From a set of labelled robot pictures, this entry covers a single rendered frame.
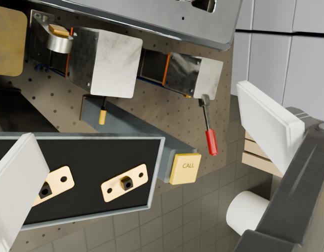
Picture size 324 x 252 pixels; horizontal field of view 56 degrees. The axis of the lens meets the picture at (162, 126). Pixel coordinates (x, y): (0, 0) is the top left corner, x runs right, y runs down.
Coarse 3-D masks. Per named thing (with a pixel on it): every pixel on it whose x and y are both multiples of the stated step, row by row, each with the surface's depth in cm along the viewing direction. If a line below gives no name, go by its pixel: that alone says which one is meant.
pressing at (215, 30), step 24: (24, 0) 49; (48, 0) 50; (72, 0) 52; (96, 0) 55; (120, 0) 57; (144, 0) 60; (168, 0) 63; (216, 0) 71; (240, 0) 76; (120, 24) 59; (144, 24) 61; (168, 24) 65; (192, 24) 69; (216, 24) 73; (216, 48) 75
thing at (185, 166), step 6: (180, 156) 57; (186, 156) 57; (192, 156) 58; (198, 156) 59; (174, 162) 57; (180, 162) 57; (186, 162) 58; (192, 162) 59; (198, 162) 60; (174, 168) 57; (180, 168) 57; (186, 168) 58; (192, 168) 59; (174, 174) 57; (180, 174) 58; (186, 174) 59; (192, 174) 60; (174, 180) 58; (180, 180) 58; (186, 180) 60; (192, 180) 61
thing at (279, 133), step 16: (240, 96) 18; (256, 96) 16; (240, 112) 19; (256, 112) 16; (272, 112) 14; (288, 112) 13; (256, 128) 16; (272, 128) 14; (288, 128) 12; (272, 144) 14; (288, 144) 13; (272, 160) 15; (288, 160) 13
